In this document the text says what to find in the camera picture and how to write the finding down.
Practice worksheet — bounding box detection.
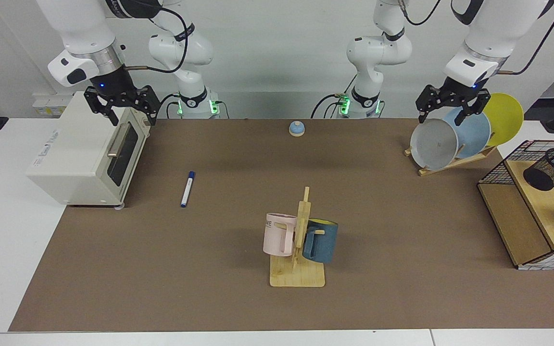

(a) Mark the wooden plate rack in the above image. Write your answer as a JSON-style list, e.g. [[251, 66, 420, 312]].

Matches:
[[404, 144, 497, 177]]

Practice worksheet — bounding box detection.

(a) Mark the light blue plate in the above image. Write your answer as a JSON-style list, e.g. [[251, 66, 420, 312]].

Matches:
[[443, 107, 491, 159]]

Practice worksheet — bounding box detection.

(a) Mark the dark blue mug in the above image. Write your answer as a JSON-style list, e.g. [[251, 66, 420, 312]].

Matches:
[[302, 219, 339, 264]]

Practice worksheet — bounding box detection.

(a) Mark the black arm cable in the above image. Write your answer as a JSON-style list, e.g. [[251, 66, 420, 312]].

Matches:
[[126, 0, 196, 74], [400, 0, 554, 76]]

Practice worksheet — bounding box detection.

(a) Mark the wire basket with wooden floor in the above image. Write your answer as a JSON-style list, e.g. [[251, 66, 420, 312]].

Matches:
[[478, 139, 554, 271]]

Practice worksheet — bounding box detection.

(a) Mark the pink mug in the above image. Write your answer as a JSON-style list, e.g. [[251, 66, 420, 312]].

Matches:
[[263, 213, 298, 257]]

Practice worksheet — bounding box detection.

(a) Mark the pale toaster oven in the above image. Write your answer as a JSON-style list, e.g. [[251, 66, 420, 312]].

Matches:
[[26, 91, 151, 210]]

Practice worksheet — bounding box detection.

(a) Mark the yellow plate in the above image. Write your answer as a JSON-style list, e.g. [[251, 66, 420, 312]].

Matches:
[[481, 93, 524, 147]]

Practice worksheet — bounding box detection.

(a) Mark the white marker with blue cap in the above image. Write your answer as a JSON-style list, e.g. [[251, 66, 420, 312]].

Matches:
[[181, 171, 196, 208]]

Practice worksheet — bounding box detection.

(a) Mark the brown table cloth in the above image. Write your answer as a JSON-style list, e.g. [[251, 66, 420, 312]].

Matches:
[[9, 118, 554, 332]]

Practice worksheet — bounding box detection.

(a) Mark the black mesh pen holder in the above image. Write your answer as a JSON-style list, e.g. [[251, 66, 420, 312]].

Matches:
[[523, 147, 554, 191]]

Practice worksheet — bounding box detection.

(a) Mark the black base cable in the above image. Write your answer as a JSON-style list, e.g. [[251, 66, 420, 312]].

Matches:
[[154, 94, 181, 119], [311, 74, 357, 119]]

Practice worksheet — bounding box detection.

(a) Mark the wooden cup stand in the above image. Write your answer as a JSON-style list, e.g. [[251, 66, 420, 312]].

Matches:
[[270, 186, 326, 288]]

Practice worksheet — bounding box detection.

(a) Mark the grey plate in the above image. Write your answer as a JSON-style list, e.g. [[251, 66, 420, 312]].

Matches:
[[410, 118, 459, 171]]

